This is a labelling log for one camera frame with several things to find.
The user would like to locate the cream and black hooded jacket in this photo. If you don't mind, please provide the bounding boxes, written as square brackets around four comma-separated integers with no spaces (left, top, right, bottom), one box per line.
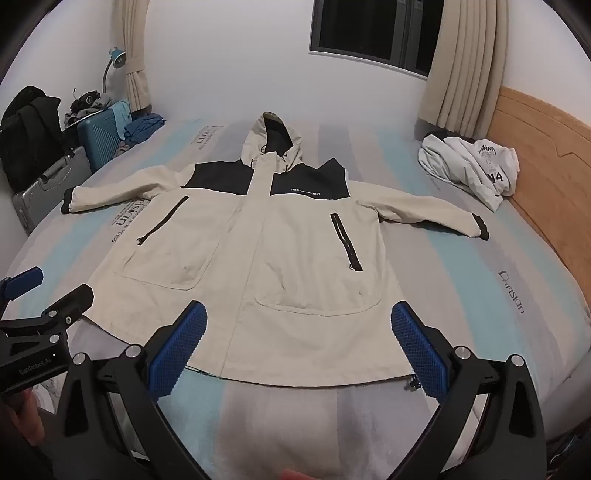
[61,112,489,387]

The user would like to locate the blue crumpled clothes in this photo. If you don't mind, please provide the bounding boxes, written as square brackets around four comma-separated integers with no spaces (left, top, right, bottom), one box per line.
[124,114,166,146]

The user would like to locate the person's left hand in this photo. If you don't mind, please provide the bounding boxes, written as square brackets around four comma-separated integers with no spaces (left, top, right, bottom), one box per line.
[1,388,45,446]

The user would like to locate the grey hard suitcase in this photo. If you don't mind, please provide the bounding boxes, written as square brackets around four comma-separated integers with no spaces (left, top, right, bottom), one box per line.
[12,146,92,235]

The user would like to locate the striped bed sheet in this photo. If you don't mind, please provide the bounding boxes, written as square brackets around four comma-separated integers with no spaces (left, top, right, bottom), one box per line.
[7,121,590,479]

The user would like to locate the black backpack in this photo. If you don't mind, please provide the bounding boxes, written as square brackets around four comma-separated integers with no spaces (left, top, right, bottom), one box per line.
[1,86,66,193]

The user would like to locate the teal suitcase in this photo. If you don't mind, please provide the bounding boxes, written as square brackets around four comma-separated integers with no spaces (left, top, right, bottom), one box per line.
[77,108,130,173]

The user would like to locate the dark clutter pile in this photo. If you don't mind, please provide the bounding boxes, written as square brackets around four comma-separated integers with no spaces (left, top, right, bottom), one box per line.
[64,90,112,128]

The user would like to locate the light blue folded cloth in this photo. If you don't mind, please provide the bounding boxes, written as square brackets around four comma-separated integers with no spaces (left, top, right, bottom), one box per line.
[108,100,132,140]

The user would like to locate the wooden headboard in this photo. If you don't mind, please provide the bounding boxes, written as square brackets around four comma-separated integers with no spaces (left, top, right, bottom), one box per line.
[487,87,591,298]

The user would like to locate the teal desk lamp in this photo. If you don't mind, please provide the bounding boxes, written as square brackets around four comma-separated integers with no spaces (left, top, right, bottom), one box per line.
[102,46,126,94]

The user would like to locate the white printed garment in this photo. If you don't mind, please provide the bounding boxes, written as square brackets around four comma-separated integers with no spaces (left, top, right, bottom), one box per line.
[418,134,520,212]

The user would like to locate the beige left curtain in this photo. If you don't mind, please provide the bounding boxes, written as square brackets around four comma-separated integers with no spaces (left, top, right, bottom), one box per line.
[111,0,151,112]

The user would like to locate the beige curtain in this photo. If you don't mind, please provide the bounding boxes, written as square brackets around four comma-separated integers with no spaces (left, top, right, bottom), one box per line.
[111,0,151,112]
[418,0,509,139]

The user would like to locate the beige right curtain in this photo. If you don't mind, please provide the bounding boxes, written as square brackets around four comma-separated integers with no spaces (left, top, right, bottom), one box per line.
[418,0,509,139]

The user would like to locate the dark window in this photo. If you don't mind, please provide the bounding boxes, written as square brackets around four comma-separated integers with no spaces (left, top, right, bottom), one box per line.
[311,0,444,76]

